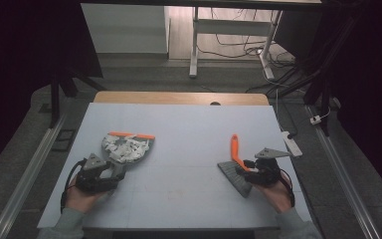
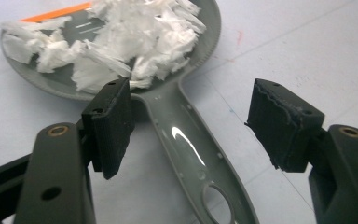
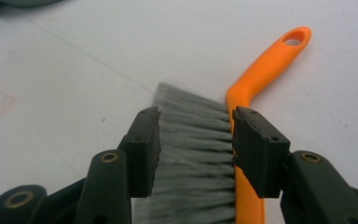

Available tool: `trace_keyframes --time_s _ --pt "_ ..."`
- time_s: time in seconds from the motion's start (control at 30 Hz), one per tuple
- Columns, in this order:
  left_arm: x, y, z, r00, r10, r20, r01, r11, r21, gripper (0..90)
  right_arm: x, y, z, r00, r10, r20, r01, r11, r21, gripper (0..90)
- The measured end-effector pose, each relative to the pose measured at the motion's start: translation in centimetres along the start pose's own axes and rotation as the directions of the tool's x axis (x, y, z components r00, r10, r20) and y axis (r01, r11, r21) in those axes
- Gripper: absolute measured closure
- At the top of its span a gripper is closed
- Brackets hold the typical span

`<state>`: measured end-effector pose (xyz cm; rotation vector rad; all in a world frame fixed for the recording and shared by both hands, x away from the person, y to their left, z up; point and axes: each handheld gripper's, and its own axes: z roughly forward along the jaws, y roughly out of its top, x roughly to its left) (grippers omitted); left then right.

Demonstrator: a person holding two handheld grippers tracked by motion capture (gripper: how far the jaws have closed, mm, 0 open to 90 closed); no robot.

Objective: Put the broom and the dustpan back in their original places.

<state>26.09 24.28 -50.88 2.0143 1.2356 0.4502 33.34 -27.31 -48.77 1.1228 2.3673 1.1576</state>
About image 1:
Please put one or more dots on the small white adapter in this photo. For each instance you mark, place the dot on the small white adapter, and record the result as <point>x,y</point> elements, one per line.
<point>315,119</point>

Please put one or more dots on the white table mat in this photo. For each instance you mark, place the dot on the white table mat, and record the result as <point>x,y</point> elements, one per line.
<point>185,199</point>

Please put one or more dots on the person's left hand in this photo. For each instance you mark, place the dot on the person's left hand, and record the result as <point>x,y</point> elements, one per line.
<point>79,199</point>

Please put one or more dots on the black floor plate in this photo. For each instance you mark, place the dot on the black floor plate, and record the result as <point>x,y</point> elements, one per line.
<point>63,140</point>

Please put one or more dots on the pile of white paper scraps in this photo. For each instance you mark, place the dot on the pile of white paper scraps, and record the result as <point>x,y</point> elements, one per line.
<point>126,149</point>

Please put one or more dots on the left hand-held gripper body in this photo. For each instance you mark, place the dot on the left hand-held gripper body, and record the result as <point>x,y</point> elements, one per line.
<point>93,181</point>

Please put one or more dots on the black curtain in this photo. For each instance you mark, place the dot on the black curtain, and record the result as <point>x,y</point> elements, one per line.
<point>371,99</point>
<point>23,66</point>

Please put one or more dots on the aluminium rail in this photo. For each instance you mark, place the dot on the aluminium rail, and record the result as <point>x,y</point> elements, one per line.
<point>30,172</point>
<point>341,176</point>

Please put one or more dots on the grey dustpan with orange edge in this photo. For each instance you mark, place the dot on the grey dustpan with orange edge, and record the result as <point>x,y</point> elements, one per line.
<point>146,151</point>

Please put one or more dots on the white panel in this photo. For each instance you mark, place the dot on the white panel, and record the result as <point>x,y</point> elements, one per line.
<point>126,28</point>

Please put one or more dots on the white desk frame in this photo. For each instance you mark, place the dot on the white desk frame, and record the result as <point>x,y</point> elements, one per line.
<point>232,27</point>

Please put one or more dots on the person's right hand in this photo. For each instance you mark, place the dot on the person's right hand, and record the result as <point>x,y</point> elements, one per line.
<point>277,195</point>

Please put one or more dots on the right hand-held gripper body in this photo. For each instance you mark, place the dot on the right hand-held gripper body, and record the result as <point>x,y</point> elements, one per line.
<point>267,171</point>

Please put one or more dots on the black stand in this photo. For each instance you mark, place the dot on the black stand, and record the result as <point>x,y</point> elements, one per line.
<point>321,86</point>
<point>55,99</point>

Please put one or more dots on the white power strip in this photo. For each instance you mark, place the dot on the white power strip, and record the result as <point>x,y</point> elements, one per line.
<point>291,144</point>

